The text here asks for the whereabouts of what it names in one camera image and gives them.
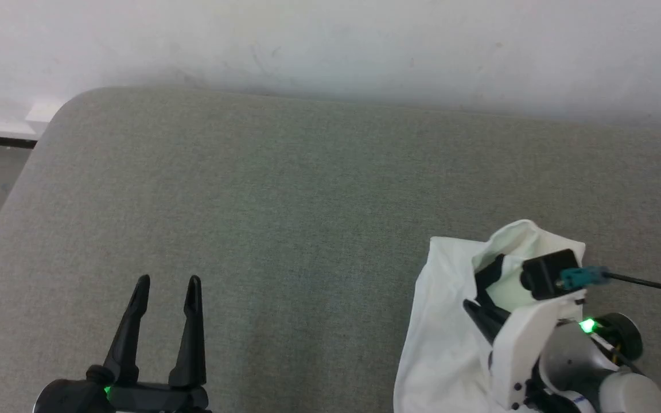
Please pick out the white and black shirt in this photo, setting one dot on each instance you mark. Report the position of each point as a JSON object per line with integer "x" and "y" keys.
{"x": 439, "y": 321}

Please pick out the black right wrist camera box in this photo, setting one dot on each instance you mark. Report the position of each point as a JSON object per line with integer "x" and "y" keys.
{"x": 545, "y": 275}

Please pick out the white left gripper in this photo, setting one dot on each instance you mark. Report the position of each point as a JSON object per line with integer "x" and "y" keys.
{"x": 158, "y": 398}

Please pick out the grey-green fabric sofa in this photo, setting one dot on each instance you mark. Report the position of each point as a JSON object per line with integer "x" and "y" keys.
{"x": 307, "y": 229}

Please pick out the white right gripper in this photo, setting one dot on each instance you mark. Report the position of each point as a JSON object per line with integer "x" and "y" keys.
{"x": 523, "y": 344}

